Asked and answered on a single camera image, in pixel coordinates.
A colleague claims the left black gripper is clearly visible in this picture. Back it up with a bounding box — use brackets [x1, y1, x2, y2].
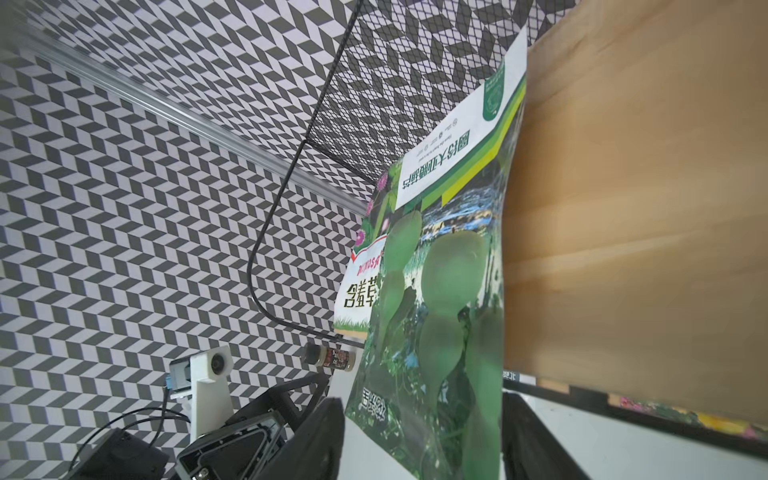
[175, 372, 330, 479]

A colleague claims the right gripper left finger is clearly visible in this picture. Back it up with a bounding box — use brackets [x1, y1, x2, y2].
[255, 397, 345, 480]

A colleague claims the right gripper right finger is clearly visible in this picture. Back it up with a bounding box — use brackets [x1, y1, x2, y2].
[502, 393, 588, 480]

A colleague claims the green lotus seed bag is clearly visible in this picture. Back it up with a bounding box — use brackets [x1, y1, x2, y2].
[345, 33, 528, 479]

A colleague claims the green white seed bag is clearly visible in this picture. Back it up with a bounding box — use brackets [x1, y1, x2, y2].
[333, 160, 402, 338]

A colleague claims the colourful flower seed bag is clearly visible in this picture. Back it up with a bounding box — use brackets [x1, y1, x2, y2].
[608, 394, 767, 443]

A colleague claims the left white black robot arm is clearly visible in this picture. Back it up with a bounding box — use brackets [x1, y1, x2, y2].
[66, 373, 344, 479]

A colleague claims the small dark spice jar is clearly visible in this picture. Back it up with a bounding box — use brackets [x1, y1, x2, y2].
[302, 343, 356, 371]

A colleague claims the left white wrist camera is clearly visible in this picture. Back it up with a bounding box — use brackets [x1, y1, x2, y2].
[166, 345, 234, 442]

